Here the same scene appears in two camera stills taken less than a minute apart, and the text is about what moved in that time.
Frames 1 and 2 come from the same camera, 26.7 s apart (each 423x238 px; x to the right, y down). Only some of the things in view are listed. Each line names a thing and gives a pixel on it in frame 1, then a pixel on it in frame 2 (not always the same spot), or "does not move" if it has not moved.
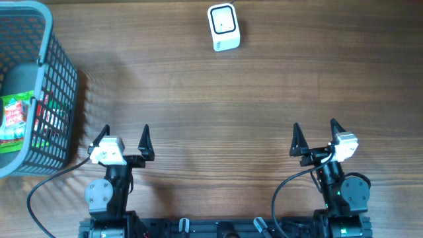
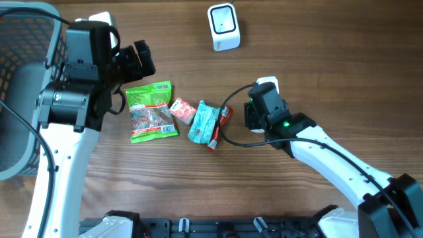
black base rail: (221, 228) does not move
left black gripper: (147, 155) -> (135, 71)
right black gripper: (300, 147) -> (251, 116)
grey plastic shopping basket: (31, 59) does not move
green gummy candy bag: (15, 107) -> (151, 110)
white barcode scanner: (223, 26) does not move
